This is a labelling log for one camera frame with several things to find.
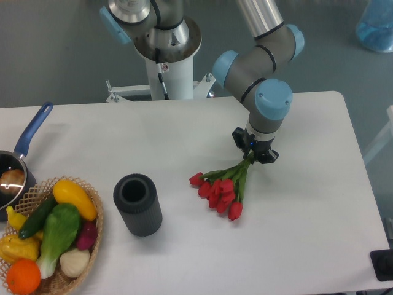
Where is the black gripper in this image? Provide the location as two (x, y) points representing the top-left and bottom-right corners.
(232, 127), (279, 164)

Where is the red tulip bouquet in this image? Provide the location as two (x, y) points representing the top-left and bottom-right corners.
(189, 152), (254, 221)

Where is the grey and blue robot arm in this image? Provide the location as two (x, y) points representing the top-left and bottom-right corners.
(99, 1), (305, 164)

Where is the dark grey ribbed vase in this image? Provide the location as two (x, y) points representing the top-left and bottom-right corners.
(113, 173), (163, 237)

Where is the black device at table edge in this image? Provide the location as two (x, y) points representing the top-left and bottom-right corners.
(370, 249), (393, 281)

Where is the yellow squash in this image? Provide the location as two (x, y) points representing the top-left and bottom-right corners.
(53, 179), (98, 221)

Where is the green bok choy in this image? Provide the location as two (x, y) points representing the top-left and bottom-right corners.
(36, 203), (81, 280)

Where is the white garlic bulb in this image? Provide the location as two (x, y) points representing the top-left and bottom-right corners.
(60, 248), (90, 278)

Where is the green cucumber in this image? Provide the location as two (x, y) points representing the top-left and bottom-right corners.
(18, 195), (58, 240)

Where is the brown bread in pan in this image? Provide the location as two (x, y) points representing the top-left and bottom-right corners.
(1, 169), (25, 197)

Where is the yellow banana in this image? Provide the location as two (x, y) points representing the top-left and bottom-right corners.
(6, 206), (43, 242)

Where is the yellow bell pepper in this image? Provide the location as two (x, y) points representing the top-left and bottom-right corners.
(1, 234), (41, 264)

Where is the orange fruit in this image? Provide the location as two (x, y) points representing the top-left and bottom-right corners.
(6, 259), (41, 294)

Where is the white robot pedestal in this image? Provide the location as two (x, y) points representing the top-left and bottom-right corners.
(106, 16), (216, 102)

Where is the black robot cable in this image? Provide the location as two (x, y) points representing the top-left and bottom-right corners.
(155, 48), (170, 100)

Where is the white frame at right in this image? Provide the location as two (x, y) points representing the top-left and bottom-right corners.
(363, 105), (392, 166)

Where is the blue handled saucepan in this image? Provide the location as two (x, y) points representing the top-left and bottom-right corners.
(1, 102), (53, 222)

